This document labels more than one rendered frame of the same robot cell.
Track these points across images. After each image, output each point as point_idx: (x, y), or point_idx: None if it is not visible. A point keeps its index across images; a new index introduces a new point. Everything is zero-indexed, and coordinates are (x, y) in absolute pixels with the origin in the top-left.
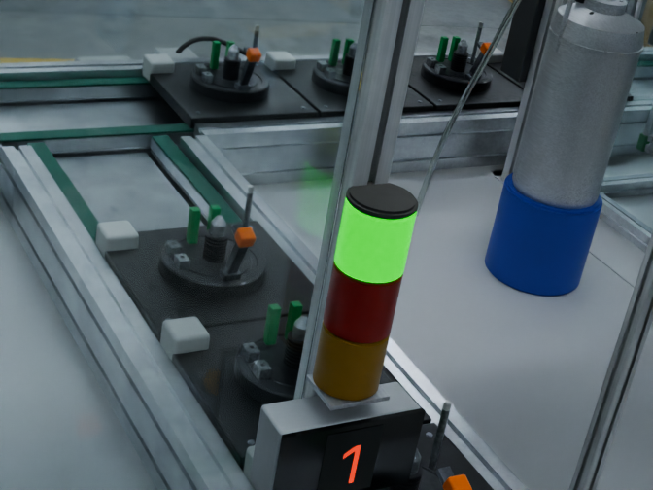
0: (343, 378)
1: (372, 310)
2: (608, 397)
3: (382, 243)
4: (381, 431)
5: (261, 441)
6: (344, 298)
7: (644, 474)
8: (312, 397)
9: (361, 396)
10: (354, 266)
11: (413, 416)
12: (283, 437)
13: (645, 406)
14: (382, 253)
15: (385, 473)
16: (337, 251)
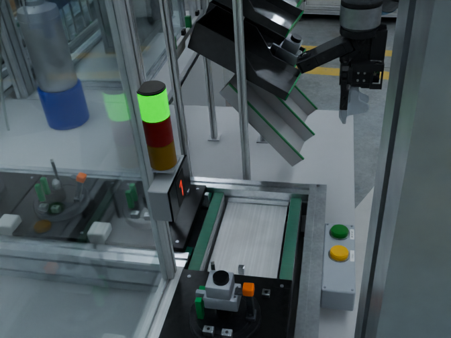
0: (170, 159)
1: (169, 129)
2: (181, 125)
3: (164, 102)
4: (182, 170)
5: (155, 203)
6: (159, 131)
7: (176, 151)
8: (155, 177)
9: (176, 161)
10: (158, 117)
11: (185, 159)
12: (168, 193)
13: None
14: (165, 105)
15: (186, 184)
16: (146, 117)
